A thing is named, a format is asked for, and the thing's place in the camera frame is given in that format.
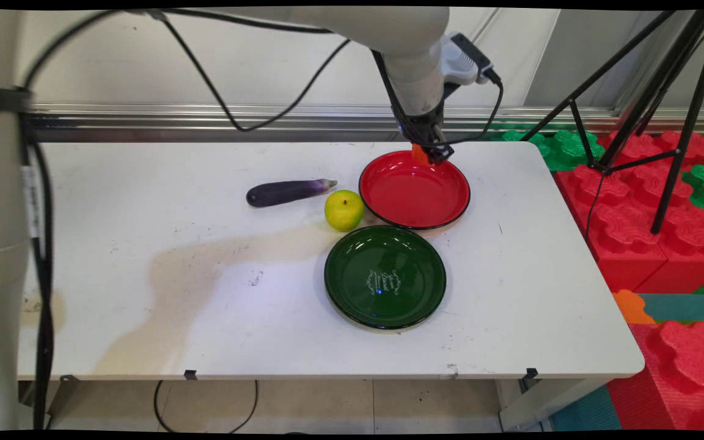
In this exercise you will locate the large red foam block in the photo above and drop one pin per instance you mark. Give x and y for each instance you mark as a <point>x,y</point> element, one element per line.
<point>633,208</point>

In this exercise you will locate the orange mandarin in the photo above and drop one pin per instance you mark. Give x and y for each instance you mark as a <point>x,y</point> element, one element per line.
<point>420,155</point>

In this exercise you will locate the dark green plate with lettering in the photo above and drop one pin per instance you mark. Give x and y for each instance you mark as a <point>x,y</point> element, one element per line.
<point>384,278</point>

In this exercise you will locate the black table clip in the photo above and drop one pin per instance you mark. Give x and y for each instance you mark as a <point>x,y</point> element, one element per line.
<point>531,373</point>
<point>190,374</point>

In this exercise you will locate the red plate with black rim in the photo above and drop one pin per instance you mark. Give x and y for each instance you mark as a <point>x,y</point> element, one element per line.
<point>414,192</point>

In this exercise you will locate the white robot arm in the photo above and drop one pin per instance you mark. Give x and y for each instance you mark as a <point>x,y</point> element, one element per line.
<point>413,61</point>

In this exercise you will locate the yellow-green apple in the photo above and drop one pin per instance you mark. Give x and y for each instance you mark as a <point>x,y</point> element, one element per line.
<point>344,211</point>

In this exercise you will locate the black tripod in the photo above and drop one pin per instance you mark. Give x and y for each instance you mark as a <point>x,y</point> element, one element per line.
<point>663,91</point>

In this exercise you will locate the orange foam mat piece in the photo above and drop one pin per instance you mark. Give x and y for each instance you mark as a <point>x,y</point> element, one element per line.
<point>632,307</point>

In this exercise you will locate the aluminium wall rail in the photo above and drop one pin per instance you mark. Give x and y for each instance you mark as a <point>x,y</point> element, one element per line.
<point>266,119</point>

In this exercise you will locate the white table leg frame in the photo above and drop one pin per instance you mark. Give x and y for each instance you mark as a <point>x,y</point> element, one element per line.
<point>541,403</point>

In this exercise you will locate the teal foam mat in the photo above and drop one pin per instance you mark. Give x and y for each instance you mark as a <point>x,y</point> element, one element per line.
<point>685,307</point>

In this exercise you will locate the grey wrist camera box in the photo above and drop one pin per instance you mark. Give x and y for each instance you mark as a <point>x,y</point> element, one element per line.
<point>465,61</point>

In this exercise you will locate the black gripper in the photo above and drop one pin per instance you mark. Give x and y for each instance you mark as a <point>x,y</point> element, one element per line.
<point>420,125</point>

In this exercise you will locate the purple eggplant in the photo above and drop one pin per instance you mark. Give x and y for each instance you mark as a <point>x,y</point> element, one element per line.
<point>285,192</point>

